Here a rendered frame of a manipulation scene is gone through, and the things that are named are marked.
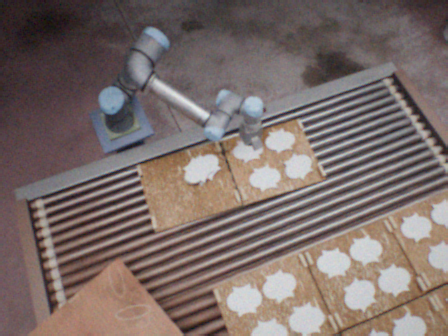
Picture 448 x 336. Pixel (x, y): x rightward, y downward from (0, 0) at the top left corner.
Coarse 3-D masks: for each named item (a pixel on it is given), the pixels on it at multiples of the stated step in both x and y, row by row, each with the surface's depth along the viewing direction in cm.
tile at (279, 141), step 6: (270, 132) 203; (276, 132) 203; (282, 132) 203; (288, 132) 203; (270, 138) 202; (276, 138) 202; (282, 138) 202; (288, 138) 202; (294, 138) 202; (270, 144) 200; (276, 144) 200; (282, 144) 200; (288, 144) 200; (276, 150) 200; (282, 150) 199
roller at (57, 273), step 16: (400, 144) 204; (352, 160) 200; (368, 160) 202; (240, 208) 190; (192, 224) 186; (144, 240) 182; (96, 256) 179; (112, 256) 180; (48, 272) 177; (64, 272) 176
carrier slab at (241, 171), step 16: (272, 128) 206; (288, 128) 206; (304, 144) 202; (240, 160) 198; (256, 160) 198; (272, 160) 198; (288, 160) 198; (240, 176) 194; (320, 176) 194; (256, 192) 191; (272, 192) 191
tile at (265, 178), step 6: (264, 168) 195; (252, 174) 193; (258, 174) 193; (264, 174) 193; (270, 174) 193; (276, 174) 193; (252, 180) 192; (258, 180) 192; (264, 180) 192; (270, 180) 192; (276, 180) 192; (252, 186) 192; (258, 186) 191; (264, 186) 191; (270, 186) 191; (276, 186) 191
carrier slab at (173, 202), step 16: (208, 144) 202; (160, 160) 198; (176, 160) 198; (224, 160) 198; (144, 176) 194; (160, 176) 194; (176, 176) 194; (224, 176) 194; (144, 192) 191; (160, 192) 191; (176, 192) 191; (192, 192) 191; (208, 192) 191; (224, 192) 191; (160, 208) 187; (176, 208) 187; (192, 208) 187; (208, 208) 187; (224, 208) 187; (160, 224) 184; (176, 224) 184
